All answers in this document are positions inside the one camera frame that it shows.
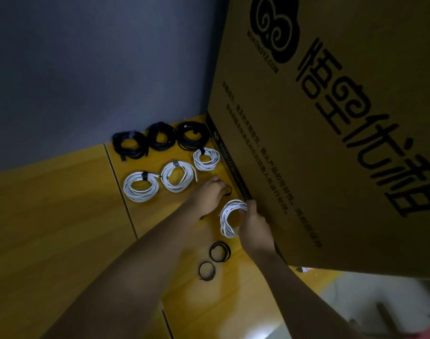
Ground person's left hand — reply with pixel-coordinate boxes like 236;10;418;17
185;175;231;219

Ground person's right hand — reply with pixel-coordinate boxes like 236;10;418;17
238;200;277;258

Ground single white cable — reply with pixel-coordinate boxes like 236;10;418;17
122;170;161;204
160;160;198;194
192;146;222;172
218;199;250;239

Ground person's left forearm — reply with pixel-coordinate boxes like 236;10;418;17
42;204;205;339

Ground person's right forearm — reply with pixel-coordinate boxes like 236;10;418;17
250;249;360;339

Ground cardboard box with black print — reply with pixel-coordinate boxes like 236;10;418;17
204;0;430;280

